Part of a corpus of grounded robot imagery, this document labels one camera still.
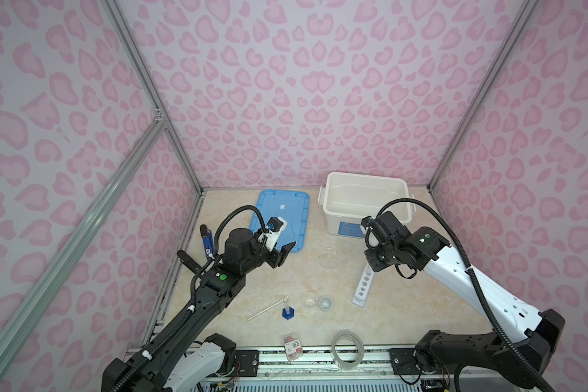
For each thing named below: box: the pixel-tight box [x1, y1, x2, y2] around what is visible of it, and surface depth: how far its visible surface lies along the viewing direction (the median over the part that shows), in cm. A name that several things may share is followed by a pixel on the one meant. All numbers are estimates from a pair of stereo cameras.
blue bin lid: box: [249, 189, 310, 253], surface depth 116 cm
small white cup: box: [318, 295, 334, 311], surface depth 84 cm
